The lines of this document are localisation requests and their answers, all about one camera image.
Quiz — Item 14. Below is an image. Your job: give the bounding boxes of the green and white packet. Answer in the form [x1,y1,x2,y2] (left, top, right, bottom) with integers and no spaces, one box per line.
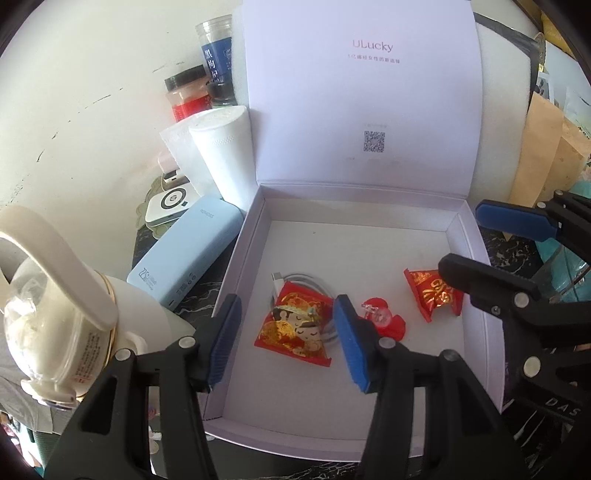
[561,85,591,139]

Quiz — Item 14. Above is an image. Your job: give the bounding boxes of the brown paper bag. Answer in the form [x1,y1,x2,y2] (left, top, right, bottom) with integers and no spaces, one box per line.
[510,90,591,208]

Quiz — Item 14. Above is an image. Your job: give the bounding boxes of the grey scalloped coaster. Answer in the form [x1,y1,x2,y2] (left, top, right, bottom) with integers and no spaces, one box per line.
[134,182,162,232]

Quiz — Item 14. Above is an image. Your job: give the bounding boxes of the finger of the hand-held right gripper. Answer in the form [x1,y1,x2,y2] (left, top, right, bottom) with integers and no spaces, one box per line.
[475,189,591,273]
[438,253,591,380]

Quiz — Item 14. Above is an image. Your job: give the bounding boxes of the tall jar with blue label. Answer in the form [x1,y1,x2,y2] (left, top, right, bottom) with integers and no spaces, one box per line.
[195,14,234,86]

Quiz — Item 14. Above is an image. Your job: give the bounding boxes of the black and white printed paper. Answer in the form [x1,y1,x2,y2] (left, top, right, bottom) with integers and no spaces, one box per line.
[531,69,561,104]

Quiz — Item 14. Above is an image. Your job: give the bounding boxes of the grey cloth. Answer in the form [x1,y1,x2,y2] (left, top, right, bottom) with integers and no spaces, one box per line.
[0,360,61,435]

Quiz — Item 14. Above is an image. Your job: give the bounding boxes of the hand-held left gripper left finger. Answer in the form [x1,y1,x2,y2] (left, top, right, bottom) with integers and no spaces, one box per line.
[44,294,243,480]

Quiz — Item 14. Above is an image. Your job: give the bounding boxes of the blue plastic bag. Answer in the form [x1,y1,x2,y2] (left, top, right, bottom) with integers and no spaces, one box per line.
[538,178,591,301]

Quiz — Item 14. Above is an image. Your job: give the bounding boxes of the light blue power bank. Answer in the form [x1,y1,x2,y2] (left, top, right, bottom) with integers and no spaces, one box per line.
[127,196,245,315]

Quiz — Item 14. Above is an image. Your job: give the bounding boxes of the white cable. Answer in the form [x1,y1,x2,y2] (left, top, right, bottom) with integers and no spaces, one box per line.
[272,271,342,344]

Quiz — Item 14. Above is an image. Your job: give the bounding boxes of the small white charger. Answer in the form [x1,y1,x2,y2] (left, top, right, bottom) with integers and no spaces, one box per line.
[159,168,190,190]

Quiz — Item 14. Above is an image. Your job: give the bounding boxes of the white tissue roll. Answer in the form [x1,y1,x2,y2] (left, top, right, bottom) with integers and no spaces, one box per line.
[189,105,257,213]

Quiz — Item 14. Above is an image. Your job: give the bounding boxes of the white gift box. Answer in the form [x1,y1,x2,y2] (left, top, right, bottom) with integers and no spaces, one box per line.
[203,0,506,462]

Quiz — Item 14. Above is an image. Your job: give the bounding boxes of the white power bank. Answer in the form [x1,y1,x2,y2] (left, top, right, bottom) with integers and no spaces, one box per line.
[144,187,204,229]

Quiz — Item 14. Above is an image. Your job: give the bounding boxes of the yellow packet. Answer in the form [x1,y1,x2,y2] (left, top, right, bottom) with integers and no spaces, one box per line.
[540,11,578,61]

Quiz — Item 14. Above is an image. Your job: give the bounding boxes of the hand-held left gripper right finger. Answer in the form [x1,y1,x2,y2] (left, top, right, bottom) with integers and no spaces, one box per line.
[333,294,532,480]

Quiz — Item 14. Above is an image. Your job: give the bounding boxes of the red candy packet cartoon couple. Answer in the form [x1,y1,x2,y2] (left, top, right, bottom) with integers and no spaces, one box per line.
[255,281,334,367]

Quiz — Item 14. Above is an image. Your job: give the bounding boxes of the red candy packet gold characters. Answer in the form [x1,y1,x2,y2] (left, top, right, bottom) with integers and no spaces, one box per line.
[404,268,464,322]

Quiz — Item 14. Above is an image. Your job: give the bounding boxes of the black-lidded jar with red label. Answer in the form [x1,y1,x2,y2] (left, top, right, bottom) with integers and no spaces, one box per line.
[165,65,213,123]

